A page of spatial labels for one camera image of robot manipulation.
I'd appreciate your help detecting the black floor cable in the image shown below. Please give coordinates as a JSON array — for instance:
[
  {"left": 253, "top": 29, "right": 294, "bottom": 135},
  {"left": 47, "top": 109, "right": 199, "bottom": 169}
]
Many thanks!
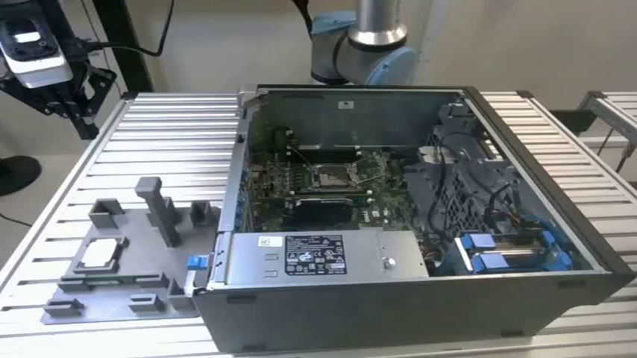
[{"left": 0, "top": 211, "right": 34, "bottom": 227}]

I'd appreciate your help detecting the silver power supply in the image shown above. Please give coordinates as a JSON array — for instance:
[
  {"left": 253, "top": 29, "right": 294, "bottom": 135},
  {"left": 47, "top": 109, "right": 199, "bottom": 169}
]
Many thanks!
[{"left": 222, "top": 230, "right": 431, "bottom": 285}]

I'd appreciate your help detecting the CPU socket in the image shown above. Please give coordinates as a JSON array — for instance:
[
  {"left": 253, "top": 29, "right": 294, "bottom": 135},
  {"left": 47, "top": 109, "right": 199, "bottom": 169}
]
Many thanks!
[{"left": 309, "top": 163, "right": 361, "bottom": 189}]

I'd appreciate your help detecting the black graphics card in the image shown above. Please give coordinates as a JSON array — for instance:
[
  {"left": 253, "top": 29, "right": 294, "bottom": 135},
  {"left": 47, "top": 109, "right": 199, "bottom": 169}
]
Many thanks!
[{"left": 287, "top": 187, "right": 373, "bottom": 230}]

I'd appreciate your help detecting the aluminium profile side table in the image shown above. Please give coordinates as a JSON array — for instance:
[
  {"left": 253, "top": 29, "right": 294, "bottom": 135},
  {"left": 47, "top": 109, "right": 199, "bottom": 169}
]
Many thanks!
[{"left": 576, "top": 90, "right": 637, "bottom": 150}]

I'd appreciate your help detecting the hard disk in blue carrier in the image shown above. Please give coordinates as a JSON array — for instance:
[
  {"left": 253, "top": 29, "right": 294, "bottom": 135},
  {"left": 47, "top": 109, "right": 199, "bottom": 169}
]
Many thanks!
[
  {"left": 465, "top": 249, "right": 573, "bottom": 275},
  {"left": 456, "top": 231, "right": 557, "bottom": 251}
]

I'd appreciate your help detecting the black power supply label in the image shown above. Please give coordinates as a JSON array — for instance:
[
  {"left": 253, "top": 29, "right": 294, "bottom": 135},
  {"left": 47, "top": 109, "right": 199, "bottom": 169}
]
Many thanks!
[{"left": 283, "top": 234, "right": 346, "bottom": 276}]

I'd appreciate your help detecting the black box under table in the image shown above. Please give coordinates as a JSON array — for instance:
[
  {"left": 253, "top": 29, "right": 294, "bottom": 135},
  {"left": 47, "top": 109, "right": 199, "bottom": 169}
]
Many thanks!
[{"left": 549, "top": 109, "right": 597, "bottom": 136}]

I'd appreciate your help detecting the grey parts rack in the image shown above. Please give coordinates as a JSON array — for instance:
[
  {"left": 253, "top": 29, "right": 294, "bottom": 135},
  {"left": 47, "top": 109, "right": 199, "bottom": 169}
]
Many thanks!
[{"left": 39, "top": 176, "right": 223, "bottom": 325}]

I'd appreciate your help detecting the black camera cable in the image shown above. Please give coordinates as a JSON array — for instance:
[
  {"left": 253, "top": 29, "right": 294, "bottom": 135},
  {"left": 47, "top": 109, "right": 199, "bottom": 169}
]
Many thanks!
[{"left": 74, "top": 0, "right": 176, "bottom": 58}]

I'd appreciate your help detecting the blue data wire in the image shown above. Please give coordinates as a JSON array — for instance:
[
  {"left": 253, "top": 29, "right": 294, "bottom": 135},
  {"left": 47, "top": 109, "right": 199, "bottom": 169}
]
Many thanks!
[{"left": 525, "top": 214, "right": 566, "bottom": 243}]

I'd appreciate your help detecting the thin wire locking lever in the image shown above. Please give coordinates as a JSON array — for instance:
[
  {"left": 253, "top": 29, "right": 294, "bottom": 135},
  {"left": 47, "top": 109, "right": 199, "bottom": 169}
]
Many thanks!
[{"left": 291, "top": 145, "right": 315, "bottom": 166}]

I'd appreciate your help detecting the green motherboard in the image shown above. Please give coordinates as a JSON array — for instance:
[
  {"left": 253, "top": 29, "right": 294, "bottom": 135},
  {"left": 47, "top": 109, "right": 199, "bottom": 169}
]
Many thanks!
[{"left": 246, "top": 126, "right": 427, "bottom": 233}]

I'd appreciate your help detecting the black vertical stand post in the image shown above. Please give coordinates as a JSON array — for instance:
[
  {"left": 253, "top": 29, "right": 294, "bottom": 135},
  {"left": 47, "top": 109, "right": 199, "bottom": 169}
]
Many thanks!
[{"left": 92, "top": 0, "right": 156, "bottom": 94}]

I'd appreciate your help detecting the silver CPU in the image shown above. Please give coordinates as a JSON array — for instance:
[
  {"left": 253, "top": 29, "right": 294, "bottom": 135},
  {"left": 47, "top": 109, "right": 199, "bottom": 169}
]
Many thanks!
[{"left": 80, "top": 241, "right": 123, "bottom": 269}]

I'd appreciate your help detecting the black round floor base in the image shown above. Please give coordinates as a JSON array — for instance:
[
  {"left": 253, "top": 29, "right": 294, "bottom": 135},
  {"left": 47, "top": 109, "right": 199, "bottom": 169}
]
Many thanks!
[{"left": 0, "top": 155, "right": 44, "bottom": 197}]

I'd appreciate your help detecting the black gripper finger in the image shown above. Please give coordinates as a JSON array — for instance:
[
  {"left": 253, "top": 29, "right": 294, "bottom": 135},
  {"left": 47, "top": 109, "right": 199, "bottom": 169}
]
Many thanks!
[
  {"left": 0, "top": 79, "right": 76, "bottom": 119},
  {"left": 71, "top": 68, "right": 119, "bottom": 140}
]

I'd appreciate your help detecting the black internal cable bundle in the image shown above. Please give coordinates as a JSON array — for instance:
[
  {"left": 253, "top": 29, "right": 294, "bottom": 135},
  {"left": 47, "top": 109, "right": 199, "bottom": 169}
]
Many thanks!
[{"left": 425, "top": 132, "right": 478, "bottom": 243}]

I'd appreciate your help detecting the grey metal drive cage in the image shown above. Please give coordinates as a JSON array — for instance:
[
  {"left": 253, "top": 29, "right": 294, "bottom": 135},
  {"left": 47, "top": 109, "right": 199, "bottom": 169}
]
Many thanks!
[{"left": 402, "top": 122, "right": 526, "bottom": 239}]

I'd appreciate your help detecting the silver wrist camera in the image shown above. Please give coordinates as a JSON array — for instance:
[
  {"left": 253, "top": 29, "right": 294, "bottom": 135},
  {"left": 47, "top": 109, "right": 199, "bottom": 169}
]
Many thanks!
[{"left": 0, "top": 18, "right": 75, "bottom": 90}]

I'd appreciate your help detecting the black open PC case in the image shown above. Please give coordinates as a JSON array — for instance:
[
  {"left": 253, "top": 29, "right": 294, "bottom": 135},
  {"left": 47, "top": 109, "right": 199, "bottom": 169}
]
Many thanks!
[{"left": 184, "top": 84, "right": 637, "bottom": 354}]

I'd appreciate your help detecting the black RAM slot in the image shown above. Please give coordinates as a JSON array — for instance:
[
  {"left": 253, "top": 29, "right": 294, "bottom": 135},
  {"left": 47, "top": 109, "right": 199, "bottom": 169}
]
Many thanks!
[
  {"left": 291, "top": 154, "right": 362, "bottom": 164},
  {"left": 290, "top": 147, "right": 362, "bottom": 156}
]

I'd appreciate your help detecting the green RAM stick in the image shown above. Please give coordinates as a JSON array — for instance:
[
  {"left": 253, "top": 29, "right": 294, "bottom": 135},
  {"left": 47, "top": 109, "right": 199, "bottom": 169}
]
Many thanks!
[{"left": 60, "top": 274, "right": 164, "bottom": 285}]

